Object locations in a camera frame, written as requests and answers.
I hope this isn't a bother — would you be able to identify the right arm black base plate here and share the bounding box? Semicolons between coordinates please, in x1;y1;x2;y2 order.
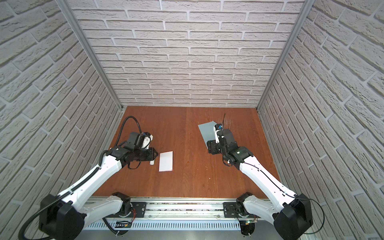
223;202;259;219

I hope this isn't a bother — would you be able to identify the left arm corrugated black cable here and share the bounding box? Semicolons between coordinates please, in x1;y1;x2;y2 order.
17;115;143;240

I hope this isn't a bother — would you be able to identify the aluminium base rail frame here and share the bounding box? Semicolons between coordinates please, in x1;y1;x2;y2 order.
84;198;267;235

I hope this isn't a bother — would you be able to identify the pink white letter card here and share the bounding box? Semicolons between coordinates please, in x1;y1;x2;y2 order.
159;151;173;172

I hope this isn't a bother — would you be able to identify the aluminium corner post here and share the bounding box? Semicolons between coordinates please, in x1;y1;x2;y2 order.
256;0;315;111
57;0;123;111

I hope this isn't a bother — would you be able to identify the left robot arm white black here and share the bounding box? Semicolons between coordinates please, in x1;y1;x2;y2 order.
39;132;159;240

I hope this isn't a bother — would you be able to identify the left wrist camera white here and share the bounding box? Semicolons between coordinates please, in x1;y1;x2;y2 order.
141;132;153;149

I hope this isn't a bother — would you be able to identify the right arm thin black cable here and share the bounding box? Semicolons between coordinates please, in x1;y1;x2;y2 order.
221;113;326;235

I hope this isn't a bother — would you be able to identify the right aluminium corner post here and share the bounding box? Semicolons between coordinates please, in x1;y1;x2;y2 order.
256;0;315;111

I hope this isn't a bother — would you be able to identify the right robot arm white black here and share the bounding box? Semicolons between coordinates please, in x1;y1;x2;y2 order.
207;124;313;240

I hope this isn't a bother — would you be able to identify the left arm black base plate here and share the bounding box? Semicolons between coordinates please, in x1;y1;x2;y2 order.
107;202;147;219

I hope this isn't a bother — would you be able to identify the left aluminium corner post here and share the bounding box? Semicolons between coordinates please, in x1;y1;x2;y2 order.
57;0;123;111

